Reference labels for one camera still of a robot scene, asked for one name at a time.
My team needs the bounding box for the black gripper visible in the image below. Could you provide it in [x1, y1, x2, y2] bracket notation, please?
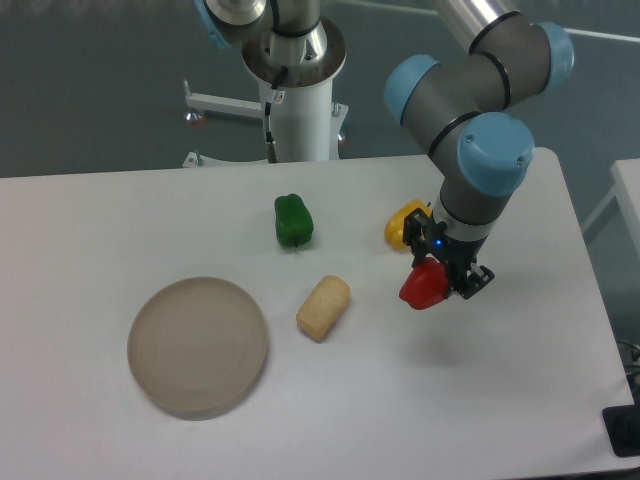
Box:
[402, 208, 495, 300]

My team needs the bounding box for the red bell pepper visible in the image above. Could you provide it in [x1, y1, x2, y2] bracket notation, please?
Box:
[399, 257, 449, 310]

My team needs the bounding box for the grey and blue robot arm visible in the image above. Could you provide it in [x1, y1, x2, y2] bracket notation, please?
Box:
[195, 1, 574, 310]

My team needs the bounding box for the yellow bell pepper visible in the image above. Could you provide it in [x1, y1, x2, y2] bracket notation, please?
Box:
[384, 199, 432, 251]

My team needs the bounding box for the green bell pepper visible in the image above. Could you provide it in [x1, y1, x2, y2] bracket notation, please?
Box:
[274, 193, 314, 248]

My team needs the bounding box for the round beige plate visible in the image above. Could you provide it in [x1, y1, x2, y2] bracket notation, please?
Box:
[127, 277, 269, 421]

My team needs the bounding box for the beige bread loaf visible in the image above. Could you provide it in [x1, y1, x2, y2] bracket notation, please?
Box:
[296, 275, 351, 342]

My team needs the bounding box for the white side table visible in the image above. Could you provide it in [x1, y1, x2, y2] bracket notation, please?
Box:
[580, 158, 639, 251]

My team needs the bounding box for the black box at table edge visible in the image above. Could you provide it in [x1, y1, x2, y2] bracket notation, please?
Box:
[602, 404, 639, 458]

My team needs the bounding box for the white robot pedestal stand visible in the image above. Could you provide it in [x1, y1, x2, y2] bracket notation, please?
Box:
[180, 14, 351, 169]

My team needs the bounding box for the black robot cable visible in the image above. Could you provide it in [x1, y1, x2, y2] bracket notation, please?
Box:
[262, 64, 290, 164]

